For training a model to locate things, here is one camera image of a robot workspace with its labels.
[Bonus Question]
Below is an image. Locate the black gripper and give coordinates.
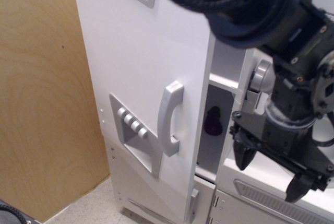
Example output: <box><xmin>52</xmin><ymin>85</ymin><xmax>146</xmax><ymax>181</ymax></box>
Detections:
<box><xmin>230</xmin><ymin>111</ymin><xmax>333</xmax><ymax>203</ymax></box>

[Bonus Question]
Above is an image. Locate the silver fridge door handle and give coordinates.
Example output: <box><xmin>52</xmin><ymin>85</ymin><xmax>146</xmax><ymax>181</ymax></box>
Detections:
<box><xmin>157</xmin><ymin>80</ymin><xmax>184</xmax><ymax>157</ymax></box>

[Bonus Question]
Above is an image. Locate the white toy fridge door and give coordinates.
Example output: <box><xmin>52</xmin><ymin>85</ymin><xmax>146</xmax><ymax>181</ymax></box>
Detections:
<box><xmin>76</xmin><ymin>0</ymin><xmax>212</xmax><ymax>213</ymax></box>

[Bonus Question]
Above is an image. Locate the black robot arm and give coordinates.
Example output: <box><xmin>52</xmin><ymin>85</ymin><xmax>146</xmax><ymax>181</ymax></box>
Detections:
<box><xmin>172</xmin><ymin>0</ymin><xmax>333</xmax><ymax>203</ymax></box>

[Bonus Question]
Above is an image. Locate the silver door hinge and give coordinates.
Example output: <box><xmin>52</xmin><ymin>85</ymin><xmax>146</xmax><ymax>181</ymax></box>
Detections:
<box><xmin>212</xmin><ymin>195</ymin><xmax>219</xmax><ymax>207</ymax></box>

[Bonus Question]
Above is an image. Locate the silver toy sink basin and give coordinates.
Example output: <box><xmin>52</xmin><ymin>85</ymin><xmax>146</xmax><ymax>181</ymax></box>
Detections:
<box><xmin>312</xmin><ymin>116</ymin><xmax>333</xmax><ymax>147</ymax></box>

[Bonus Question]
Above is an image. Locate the purple toy eggplant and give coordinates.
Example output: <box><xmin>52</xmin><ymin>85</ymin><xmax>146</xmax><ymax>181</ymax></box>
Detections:
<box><xmin>204</xmin><ymin>106</ymin><xmax>223</xmax><ymax>136</ymax></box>

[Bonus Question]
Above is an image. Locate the grey toy telephone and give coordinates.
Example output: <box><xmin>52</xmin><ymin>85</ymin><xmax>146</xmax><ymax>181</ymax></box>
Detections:
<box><xmin>242</xmin><ymin>60</ymin><xmax>276</xmax><ymax>115</ymax></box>

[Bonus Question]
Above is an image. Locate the white lower freezer door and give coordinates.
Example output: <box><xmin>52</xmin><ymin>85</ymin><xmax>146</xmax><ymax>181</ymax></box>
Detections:
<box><xmin>104</xmin><ymin>135</ymin><xmax>217</xmax><ymax>224</ymax></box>

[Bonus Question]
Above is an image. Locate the silver ice dispenser panel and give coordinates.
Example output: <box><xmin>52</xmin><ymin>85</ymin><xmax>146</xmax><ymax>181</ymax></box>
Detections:
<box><xmin>109</xmin><ymin>94</ymin><xmax>162</xmax><ymax>179</ymax></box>

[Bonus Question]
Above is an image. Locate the wooden plywood board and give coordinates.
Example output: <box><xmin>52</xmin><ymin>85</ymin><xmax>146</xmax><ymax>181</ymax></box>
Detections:
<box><xmin>1</xmin><ymin>0</ymin><xmax>109</xmax><ymax>221</ymax></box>

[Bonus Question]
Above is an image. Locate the silver lower door handle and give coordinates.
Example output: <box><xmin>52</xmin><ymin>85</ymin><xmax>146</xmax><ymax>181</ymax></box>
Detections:
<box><xmin>189</xmin><ymin>188</ymin><xmax>199</xmax><ymax>223</ymax></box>

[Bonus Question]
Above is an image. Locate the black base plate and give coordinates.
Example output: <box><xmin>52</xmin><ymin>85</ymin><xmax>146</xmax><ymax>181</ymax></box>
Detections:
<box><xmin>1</xmin><ymin>200</ymin><xmax>40</xmax><ymax>224</ymax></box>

